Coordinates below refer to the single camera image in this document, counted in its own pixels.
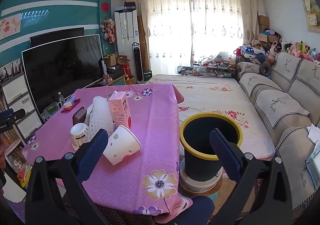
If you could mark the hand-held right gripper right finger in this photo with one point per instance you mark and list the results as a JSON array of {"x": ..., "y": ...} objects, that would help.
[{"x": 222, "y": 150}]

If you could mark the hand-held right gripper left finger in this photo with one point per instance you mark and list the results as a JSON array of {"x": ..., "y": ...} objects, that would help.
[{"x": 93, "y": 150}]

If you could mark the white supplement bottle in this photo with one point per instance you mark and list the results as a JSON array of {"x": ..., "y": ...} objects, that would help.
[{"x": 78, "y": 135}]

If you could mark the black bin with yellow rim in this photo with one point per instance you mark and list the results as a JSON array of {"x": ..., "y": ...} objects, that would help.
[{"x": 200, "y": 167}]

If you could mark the white paper cup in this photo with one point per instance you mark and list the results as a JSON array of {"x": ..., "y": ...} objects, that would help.
[{"x": 122, "y": 145}]

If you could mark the white drawer cabinet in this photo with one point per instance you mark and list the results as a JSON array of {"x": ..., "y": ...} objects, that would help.
[{"x": 15, "y": 90}]

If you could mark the shelf of colourful books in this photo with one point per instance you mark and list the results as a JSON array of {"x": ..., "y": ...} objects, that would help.
[{"x": 10, "y": 147}]

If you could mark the white foam fruit net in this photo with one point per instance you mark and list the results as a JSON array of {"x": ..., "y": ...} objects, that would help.
[{"x": 100, "y": 115}]

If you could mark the brown rounded case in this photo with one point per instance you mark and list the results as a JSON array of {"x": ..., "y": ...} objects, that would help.
[{"x": 79, "y": 115}]

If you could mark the pink milk carton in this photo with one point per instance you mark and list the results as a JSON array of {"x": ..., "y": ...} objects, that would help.
[{"x": 120, "y": 112}]

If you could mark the red flat packet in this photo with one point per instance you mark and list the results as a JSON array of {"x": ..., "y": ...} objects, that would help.
[{"x": 73, "y": 106}]

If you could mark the row of framed photos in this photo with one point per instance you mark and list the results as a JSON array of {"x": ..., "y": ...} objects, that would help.
[{"x": 11, "y": 68}]

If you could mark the clear water bottle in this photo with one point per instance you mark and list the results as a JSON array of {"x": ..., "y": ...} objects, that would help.
[{"x": 60, "y": 100}]

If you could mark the blue white tissue pack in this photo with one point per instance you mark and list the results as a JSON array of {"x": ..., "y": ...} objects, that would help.
[{"x": 69, "y": 102}]

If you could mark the pink floral tablecloth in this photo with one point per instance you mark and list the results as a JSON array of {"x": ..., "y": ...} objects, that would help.
[{"x": 155, "y": 127}]

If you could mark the beige sofa with covers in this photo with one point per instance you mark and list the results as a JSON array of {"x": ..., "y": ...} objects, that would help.
[{"x": 275, "y": 105}]

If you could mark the large curved television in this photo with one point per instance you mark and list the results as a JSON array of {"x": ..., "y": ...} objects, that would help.
[{"x": 62, "y": 70}]

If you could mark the glass coffee table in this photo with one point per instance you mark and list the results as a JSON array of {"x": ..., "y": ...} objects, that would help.
[{"x": 207, "y": 70}]

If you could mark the dark green box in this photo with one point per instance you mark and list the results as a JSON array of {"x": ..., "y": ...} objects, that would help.
[{"x": 147, "y": 76}]

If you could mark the open cardboard box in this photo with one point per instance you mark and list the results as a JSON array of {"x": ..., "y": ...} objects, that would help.
[
  {"x": 124, "y": 60},
  {"x": 111, "y": 60}
]

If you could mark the white tower fan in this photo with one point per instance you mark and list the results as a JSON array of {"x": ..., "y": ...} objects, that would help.
[{"x": 137, "y": 65}]

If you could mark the hanging flower decoration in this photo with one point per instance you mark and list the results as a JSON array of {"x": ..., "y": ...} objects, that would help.
[{"x": 108, "y": 30}]

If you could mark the pile of plush toys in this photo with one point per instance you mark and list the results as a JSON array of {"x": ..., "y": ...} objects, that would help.
[{"x": 300, "y": 48}]

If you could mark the sheer embroidered curtains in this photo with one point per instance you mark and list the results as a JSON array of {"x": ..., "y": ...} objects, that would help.
[{"x": 175, "y": 27}]

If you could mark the stack of cardboard boxes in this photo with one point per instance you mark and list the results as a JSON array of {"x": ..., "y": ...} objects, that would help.
[{"x": 263, "y": 25}]

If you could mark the cartoon wall poster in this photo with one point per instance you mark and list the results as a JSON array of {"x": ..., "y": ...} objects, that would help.
[{"x": 10, "y": 26}]

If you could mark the red round wall ornament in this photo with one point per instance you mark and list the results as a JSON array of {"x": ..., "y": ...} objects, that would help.
[{"x": 105, "y": 7}]

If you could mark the framed wall picture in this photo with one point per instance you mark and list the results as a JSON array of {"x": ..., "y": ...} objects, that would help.
[{"x": 310, "y": 7}]

